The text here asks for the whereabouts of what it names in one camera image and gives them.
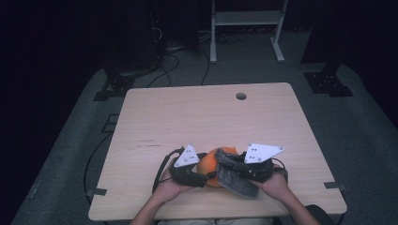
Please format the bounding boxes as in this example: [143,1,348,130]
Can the grey fuzzy cloth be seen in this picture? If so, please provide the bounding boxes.
[213,147,261,200]

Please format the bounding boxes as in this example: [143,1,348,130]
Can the black stand base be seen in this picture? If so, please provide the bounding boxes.
[92,69,136,102]
[302,60,355,98]

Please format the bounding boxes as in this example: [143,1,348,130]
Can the long black floor cable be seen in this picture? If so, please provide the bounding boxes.
[83,132,114,205]

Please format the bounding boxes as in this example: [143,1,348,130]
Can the black tape outline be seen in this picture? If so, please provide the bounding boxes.
[100,113,120,134]

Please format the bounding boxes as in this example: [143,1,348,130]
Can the left hand-held gripper cable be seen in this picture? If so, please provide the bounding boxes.
[151,146,186,195]

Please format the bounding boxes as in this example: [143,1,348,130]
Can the person's right hand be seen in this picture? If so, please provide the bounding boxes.
[251,170,293,202]

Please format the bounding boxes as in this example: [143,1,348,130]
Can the dark equipment cabinet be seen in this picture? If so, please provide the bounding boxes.
[101,0,161,73]

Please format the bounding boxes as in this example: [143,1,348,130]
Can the orange plush toy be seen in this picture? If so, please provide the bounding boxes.
[195,146,239,188]

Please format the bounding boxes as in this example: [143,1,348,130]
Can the person's light trousers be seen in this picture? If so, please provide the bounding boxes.
[158,217,273,225]

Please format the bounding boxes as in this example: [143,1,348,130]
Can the person's left hand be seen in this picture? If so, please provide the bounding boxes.
[152,165,195,204]

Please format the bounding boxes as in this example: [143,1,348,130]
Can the right hand-held gripper cable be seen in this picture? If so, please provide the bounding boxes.
[271,157,289,184]

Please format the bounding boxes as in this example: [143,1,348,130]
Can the grey tape strip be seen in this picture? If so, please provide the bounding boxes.
[323,181,347,192]
[85,187,108,199]

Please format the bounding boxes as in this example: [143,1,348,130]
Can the hand-held gripper cable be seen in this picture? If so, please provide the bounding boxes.
[271,157,289,184]
[151,146,186,195]

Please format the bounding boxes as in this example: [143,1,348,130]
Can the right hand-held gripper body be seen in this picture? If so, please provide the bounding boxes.
[238,142,286,184]

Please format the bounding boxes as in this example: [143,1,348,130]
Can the white metal stand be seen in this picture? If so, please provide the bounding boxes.
[209,0,290,65]

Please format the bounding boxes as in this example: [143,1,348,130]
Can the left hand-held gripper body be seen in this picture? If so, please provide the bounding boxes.
[168,143,209,188]

